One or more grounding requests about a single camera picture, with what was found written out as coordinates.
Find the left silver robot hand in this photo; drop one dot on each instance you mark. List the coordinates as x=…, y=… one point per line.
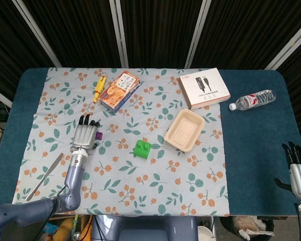
x=84, y=135

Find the small purple toy brick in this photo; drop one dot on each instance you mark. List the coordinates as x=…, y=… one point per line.
x=99, y=136

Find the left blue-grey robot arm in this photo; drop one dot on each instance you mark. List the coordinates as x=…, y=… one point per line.
x=74, y=180

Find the fruit and leaf print tablecloth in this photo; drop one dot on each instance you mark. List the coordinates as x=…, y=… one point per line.
x=140, y=180

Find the dark teal table cover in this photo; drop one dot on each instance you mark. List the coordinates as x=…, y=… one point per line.
x=256, y=150

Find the orange and blue snack box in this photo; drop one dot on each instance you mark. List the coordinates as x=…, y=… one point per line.
x=118, y=93

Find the metal tweezers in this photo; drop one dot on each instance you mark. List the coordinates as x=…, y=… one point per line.
x=45, y=175

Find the green toy brick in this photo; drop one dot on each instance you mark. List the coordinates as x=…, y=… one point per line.
x=141, y=150

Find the crumpled plastic bag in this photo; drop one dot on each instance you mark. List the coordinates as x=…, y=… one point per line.
x=250, y=226

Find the clear plastic water bottle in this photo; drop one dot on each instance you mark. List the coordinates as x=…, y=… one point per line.
x=253, y=99

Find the beige takeaway food container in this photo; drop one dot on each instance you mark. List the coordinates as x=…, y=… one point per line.
x=184, y=130

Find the blue-grey robot torso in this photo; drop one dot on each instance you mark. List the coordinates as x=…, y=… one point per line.
x=145, y=229

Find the white partition frame post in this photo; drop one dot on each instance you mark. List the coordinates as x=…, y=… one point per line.
x=37, y=33
x=198, y=32
x=288, y=46
x=119, y=32

